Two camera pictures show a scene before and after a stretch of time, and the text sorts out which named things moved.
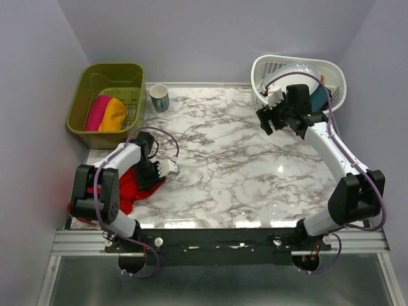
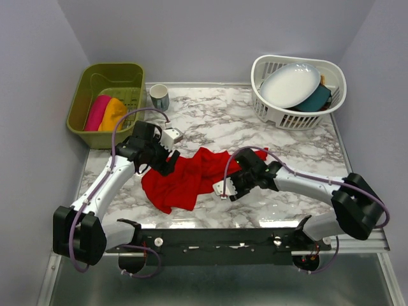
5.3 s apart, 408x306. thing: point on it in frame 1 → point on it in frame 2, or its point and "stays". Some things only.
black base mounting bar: (217, 247) stays
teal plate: (319, 98) stays
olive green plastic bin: (108, 104) stays
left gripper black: (150, 183) → (164, 167)
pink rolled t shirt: (97, 113) stays
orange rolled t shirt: (114, 116) stays
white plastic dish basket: (333, 75) stays
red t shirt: (130, 191) → (193, 173)
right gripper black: (266, 114) → (240, 192)
